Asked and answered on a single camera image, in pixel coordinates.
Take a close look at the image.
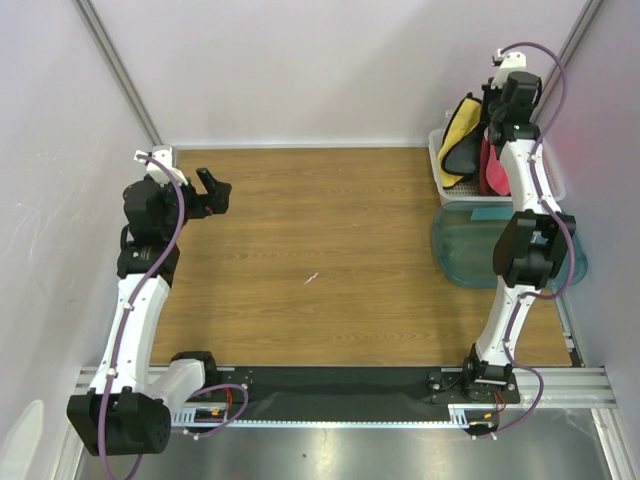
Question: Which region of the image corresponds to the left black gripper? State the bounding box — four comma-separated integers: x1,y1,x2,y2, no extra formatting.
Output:
154,168,230,238

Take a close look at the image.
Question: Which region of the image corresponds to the yellow and black towel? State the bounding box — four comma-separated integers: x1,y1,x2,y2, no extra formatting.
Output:
437,92,484,190

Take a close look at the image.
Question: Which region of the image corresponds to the pink and black towel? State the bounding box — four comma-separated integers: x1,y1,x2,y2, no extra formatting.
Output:
479,133,511,197

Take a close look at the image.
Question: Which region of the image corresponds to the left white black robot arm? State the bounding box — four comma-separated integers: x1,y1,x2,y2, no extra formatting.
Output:
67,168,232,456

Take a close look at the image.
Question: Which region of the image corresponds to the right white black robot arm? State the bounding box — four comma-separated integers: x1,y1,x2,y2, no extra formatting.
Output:
460,71,576,403

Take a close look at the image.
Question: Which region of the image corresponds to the white perforated plastic basket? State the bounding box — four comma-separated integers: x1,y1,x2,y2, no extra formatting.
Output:
428,110,566,205

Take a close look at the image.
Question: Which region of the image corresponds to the teal transparent plastic tray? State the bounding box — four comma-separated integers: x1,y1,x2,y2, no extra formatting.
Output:
431,202,588,289

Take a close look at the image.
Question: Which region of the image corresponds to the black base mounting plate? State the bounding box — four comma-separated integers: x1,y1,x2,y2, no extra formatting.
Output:
169,365,522,423

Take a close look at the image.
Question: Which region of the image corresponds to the white object at left edge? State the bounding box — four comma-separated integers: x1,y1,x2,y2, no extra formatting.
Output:
1,399,44,480

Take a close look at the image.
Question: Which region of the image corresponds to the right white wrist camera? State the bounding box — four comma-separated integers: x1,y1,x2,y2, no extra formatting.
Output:
491,49,527,89

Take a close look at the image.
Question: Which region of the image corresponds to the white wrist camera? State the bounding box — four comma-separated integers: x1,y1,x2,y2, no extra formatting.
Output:
134,145,189,186
491,49,527,89

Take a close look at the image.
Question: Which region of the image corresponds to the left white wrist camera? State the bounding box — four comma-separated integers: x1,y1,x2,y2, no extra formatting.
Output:
134,145,189,186

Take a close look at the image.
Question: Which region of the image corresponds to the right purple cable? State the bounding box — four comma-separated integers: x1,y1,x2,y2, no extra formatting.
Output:
471,41,576,441

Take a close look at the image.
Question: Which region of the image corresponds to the left grey cable duct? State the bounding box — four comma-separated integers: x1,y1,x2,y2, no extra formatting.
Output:
171,403,231,429

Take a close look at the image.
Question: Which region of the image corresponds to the grey cable duct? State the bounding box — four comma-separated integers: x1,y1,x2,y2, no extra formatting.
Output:
449,403,504,428
171,403,231,429

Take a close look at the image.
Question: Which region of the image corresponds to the aluminium frame rail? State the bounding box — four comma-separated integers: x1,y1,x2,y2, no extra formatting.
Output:
69,365,621,407

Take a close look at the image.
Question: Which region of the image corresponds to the right grey cable duct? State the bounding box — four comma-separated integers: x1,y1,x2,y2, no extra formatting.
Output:
449,403,504,428

